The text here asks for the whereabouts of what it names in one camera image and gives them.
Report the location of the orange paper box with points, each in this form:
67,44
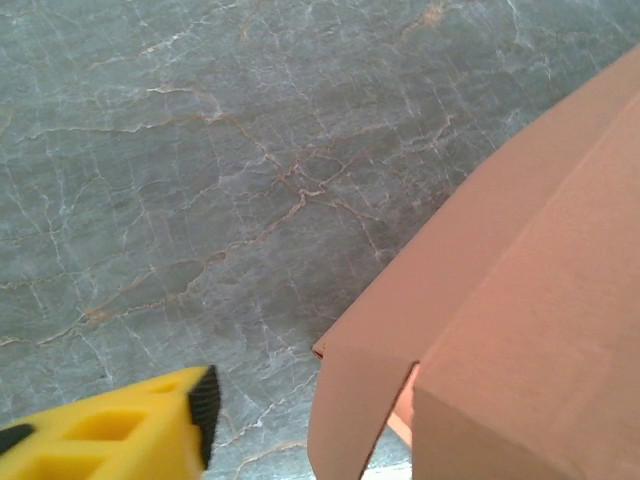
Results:
500,300

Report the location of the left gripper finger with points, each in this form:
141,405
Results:
110,430

